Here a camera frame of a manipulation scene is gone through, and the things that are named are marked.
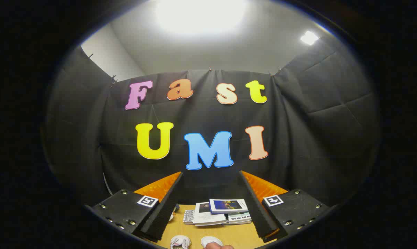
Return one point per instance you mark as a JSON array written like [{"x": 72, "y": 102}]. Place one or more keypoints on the white canvas shoe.
[
  {"x": 179, "y": 242},
  {"x": 210, "y": 240}
]

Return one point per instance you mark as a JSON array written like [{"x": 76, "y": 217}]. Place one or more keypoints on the large ceiling light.
[{"x": 200, "y": 15}]

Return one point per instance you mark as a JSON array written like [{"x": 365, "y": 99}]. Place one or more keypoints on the white book with black lettering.
[{"x": 239, "y": 218}]

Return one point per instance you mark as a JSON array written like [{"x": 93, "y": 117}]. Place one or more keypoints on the patterned cover book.
[{"x": 188, "y": 217}]

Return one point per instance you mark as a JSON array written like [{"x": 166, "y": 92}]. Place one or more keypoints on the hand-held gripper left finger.
[{"x": 167, "y": 207}]

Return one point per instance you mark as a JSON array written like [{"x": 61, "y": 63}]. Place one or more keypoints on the small ceiling light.
[{"x": 309, "y": 37}]

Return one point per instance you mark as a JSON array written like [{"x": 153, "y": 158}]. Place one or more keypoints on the thick white book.
[{"x": 206, "y": 218}]

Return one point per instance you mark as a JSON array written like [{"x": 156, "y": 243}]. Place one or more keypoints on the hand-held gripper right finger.
[{"x": 255, "y": 207}]

